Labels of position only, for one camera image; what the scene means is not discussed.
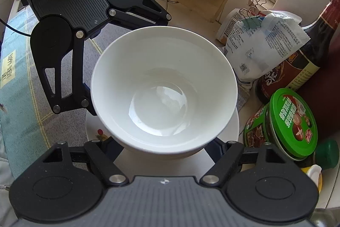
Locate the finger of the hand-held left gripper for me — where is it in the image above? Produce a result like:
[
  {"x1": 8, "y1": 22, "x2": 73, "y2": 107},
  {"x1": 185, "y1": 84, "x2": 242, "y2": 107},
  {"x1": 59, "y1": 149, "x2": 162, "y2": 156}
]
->
[
  {"x1": 109, "y1": 0, "x2": 172, "y2": 30},
  {"x1": 40, "y1": 30, "x2": 96, "y2": 116}
]

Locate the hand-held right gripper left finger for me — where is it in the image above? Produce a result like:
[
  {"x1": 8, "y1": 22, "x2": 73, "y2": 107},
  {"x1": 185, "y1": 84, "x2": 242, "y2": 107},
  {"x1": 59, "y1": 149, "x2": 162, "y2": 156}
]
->
[{"x1": 41, "y1": 138, "x2": 129, "y2": 186}]

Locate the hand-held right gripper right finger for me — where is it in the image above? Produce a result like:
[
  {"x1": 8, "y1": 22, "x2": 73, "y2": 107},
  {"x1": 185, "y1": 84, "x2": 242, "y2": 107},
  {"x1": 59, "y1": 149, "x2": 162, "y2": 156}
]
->
[{"x1": 200, "y1": 138, "x2": 293, "y2": 187}]

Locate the grey and teal checked mat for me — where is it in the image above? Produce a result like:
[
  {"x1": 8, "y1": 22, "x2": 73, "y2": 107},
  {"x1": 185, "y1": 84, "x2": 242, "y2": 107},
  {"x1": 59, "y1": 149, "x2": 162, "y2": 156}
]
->
[{"x1": 0, "y1": 7, "x2": 255, "y2": 164}]

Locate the red print seasoning packet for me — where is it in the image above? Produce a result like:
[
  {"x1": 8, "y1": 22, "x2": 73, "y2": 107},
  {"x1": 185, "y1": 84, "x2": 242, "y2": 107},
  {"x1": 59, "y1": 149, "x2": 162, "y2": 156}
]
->
[{"x1": 216, "y1": 7, "x2": 269, "y2": 44}]

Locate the green lid sauce jar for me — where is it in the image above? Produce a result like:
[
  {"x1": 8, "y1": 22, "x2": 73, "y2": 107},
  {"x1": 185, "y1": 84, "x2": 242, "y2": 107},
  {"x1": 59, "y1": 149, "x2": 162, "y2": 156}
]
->
[{"x1": 244, "y1": 87, "x2": 318, "y2": 161}]

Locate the green binder clip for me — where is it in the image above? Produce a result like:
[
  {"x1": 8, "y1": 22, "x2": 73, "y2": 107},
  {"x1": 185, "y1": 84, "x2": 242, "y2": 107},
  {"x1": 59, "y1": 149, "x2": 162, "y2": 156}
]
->
[{"x1": 240, "y1": 16, "x2": 266, "y2": 29}]

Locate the green cap bottle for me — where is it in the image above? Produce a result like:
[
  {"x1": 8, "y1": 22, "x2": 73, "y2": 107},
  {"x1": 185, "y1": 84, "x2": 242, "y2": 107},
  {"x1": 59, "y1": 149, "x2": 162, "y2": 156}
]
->
[{"x1": 297, "y1": 139, "x2": 340, "y2": 169}]

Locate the white seasoning packet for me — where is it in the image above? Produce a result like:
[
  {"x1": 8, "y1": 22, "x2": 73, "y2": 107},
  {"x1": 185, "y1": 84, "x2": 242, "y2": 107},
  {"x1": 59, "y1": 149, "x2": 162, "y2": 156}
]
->
[{"x1": 222, "y1": 11, "x2": 311, "y2": 90}]

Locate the dark soy sauce bottle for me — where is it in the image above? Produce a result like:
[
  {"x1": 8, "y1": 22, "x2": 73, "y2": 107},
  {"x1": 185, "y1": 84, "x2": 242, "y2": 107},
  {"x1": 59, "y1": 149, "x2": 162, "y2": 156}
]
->
[{"x1": 256, "y1": 0, "x2": 340, "y2": 104}]

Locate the black cable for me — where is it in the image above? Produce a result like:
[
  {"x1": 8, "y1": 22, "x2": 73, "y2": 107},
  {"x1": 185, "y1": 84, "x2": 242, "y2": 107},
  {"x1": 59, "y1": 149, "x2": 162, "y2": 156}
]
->
[{"x1": 0, "y1": 18, "x2": 32, "y2": 36}]

